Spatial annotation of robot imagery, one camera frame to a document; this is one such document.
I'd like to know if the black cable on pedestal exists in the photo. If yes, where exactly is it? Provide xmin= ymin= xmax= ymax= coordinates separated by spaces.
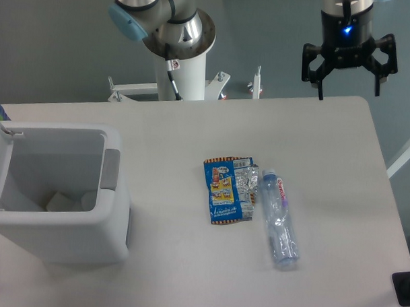
xmin=162 ymin=42 xmax=186 ymax=102

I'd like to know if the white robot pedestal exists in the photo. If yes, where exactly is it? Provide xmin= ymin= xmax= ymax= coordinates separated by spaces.
xmin=150 ymin=37 xmax=215 ymax=101

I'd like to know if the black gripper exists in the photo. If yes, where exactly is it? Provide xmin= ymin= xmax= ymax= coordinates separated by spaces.
xmin=300 ymin=0 xmax=401 ymax=104

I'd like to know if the white frame bar right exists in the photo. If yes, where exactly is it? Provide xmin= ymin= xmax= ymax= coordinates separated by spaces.
xmin=386 ymin=138 xmax=410 ymax=179

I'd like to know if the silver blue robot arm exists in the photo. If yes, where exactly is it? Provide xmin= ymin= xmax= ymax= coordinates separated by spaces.
xmin=108 ymin=0 xmax=398 ymax=100

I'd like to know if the white pedestal foot middle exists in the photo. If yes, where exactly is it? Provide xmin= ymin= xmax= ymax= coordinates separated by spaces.
xmin=204 ymin=71 xmax=231 ymax=100

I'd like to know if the blue foil snack wrapper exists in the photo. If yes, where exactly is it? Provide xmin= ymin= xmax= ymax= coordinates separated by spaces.
xmin=203 ymin=156 xmax=259 ymax=226

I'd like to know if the white pedestal foot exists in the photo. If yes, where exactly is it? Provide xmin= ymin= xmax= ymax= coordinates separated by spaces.
xmin=204 ymin=71 xmax=231 ymax=100
xmin=247 ymin=65 xmax=263 ymax=100
xmin=107 ymin=76 xmax=158 ymax=103

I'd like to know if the white trash can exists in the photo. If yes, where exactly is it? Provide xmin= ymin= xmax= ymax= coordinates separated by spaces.
xmin=0 ymin=121 xmax=131 ymax=264

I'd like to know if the crushed clear plastic bottle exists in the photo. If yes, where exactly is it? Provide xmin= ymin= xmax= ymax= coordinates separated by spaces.
xmin=259 ymin=168 xmax=300 ymax=270

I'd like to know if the white pedestal foot right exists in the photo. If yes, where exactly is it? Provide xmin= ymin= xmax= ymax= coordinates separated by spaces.
xmin=247 ymin=65 xmax=263 ymax=100

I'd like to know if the black device at edge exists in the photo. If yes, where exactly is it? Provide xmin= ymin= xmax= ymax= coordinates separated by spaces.
xmin=391 ymin=271 xmax=410 ymax=307

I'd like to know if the white pedestal foot left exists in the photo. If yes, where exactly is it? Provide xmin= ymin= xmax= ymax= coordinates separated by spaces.
xmin=107 ymin=76 xmax=158 ymax=103

